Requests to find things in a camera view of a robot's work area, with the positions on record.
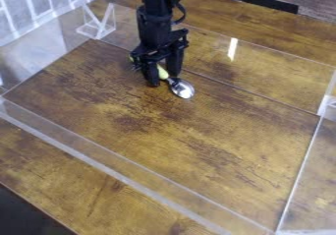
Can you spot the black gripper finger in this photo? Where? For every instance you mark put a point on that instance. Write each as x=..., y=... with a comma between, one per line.
x=173, y=62
x=151, y=73

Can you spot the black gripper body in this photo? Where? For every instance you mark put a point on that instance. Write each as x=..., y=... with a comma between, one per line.
x=160, y=43

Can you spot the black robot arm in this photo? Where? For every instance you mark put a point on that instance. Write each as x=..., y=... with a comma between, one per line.
x=157, y=7

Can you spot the clear acrylic corner bracket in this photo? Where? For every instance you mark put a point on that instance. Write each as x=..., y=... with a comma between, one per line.
x=97, y=28

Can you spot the clear acrylic enclosure wall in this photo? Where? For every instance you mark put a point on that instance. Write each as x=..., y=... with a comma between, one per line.
x=120, y=159

